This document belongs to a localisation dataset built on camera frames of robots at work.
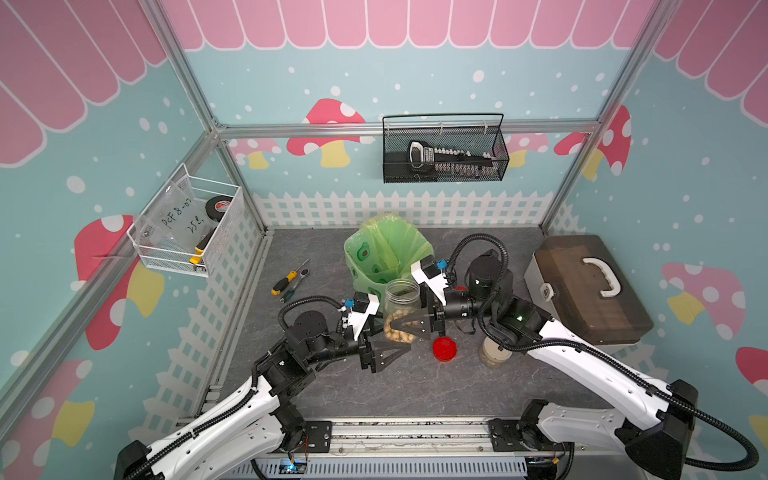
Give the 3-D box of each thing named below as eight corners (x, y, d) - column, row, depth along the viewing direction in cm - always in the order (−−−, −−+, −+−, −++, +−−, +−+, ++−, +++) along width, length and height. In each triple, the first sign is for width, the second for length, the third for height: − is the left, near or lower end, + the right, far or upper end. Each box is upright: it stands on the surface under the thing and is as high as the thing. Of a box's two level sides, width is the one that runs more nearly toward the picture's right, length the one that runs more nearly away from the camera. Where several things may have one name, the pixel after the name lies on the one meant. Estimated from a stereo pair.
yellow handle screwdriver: (270, 294, 104) (268, 290, 102) (304, 260, 113) (303, 256, 111) (276, 297, 103) (274, 293, 101) (310, 263, 112) (309, 259, 110)
